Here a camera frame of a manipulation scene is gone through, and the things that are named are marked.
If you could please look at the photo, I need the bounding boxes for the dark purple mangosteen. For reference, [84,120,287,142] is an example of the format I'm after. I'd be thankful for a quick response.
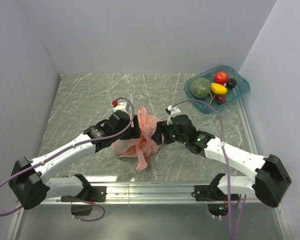
[226,78,237,89]

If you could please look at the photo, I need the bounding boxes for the red apple in tray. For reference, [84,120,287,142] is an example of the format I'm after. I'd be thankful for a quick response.
[214,71,228,85]

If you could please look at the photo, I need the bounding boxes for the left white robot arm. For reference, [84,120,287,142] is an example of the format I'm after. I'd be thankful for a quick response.
[8,110,141,210]

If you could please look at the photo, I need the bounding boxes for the teal plastic tray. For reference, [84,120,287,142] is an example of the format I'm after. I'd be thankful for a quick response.
[184,65,250,114]

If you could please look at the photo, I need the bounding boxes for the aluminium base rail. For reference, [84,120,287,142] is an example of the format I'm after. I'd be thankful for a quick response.
[4,181,295,240]

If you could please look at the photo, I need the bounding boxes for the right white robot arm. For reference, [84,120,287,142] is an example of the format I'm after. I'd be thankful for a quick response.
[151,114,292,208]

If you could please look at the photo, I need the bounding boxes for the yellow mango in tray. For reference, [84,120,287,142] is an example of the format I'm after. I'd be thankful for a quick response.
[210,82,228,95]

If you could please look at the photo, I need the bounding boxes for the pink plastic bag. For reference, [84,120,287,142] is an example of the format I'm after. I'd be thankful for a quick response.
[111,107,162,171]

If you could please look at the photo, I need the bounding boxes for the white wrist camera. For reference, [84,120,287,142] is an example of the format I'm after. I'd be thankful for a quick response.
[165,105,182,125]
[112,100,130,114]

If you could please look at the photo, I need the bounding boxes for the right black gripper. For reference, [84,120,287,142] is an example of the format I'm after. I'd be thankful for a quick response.
[150,120,188,145]

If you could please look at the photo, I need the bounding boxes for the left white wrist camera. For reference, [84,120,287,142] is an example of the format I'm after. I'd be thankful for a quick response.
[112,100,130,114]

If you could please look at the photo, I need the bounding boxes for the dark red plum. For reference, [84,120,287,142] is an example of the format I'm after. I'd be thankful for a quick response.
[214,94,227,105]

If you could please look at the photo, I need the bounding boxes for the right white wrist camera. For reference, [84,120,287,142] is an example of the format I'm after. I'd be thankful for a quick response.
[165,105,182,125]

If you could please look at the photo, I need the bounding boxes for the green netted melon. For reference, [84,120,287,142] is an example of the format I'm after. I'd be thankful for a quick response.
[190,77,211,99]

